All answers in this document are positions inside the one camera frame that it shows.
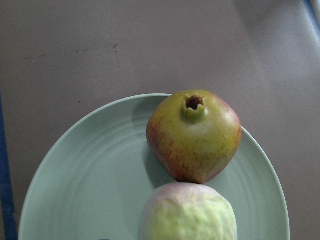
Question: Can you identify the red yellow pomegranate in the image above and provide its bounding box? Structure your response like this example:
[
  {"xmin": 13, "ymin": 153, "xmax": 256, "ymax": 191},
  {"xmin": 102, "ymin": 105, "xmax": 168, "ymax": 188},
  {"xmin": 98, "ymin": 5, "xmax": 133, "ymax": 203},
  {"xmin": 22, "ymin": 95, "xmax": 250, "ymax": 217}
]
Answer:
[{"xmin": 146, "ymin": 89, "xmax": 242, "ymax": 184}]

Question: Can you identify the pale pink peach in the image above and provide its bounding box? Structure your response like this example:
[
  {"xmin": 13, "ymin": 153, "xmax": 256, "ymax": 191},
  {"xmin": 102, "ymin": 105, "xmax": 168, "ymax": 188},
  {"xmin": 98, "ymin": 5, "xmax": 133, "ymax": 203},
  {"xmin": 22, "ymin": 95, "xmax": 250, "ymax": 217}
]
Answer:
[{"xmin": 139, "ymin": 183, "xmax": 238, "ymax": 240}]

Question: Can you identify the light green plate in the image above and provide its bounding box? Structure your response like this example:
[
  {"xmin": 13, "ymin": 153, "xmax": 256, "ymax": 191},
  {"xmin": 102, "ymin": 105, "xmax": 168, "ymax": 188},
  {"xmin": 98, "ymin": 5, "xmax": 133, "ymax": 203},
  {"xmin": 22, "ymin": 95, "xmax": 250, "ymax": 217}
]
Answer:
[{"xmin": 18, "ymin": 93, "xmax": 290, "ymax": 240}]

